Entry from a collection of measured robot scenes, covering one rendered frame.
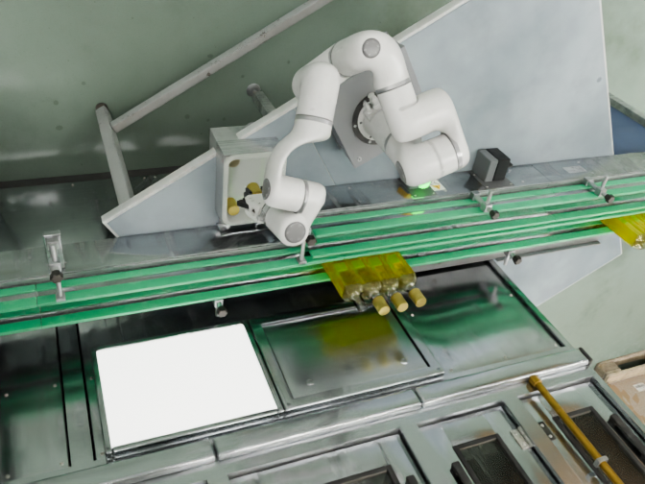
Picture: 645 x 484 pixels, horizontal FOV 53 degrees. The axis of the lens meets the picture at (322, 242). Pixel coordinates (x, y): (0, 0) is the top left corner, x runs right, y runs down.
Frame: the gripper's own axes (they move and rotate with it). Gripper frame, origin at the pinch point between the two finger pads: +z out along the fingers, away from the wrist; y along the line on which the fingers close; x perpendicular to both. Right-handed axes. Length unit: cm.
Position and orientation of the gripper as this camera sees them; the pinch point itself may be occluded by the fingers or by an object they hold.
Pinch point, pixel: (256, 194)
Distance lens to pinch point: 167.9
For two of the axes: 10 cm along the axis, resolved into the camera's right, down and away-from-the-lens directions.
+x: 0.2, -9.2, -3.8
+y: 9.2, -1.3, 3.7
